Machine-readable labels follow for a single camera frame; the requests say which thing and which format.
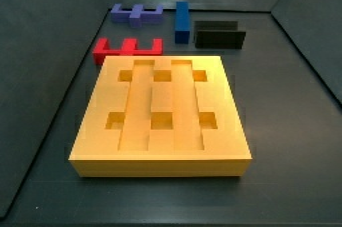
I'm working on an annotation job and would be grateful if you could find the yellow slotted board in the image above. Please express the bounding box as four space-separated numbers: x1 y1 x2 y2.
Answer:
70 56 253 177

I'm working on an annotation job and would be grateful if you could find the purple comb-shaped block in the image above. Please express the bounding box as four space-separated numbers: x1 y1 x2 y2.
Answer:
110 4 164 28

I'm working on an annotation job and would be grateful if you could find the black rectangular block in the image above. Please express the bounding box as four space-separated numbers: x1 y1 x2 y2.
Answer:
194 21 246 49

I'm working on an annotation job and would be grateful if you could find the red comb-shaped block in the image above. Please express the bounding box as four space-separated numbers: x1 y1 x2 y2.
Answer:
93 38 164 65

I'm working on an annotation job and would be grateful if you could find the blue rectangular block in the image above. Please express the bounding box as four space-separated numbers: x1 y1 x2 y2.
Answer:
176 2 190 44

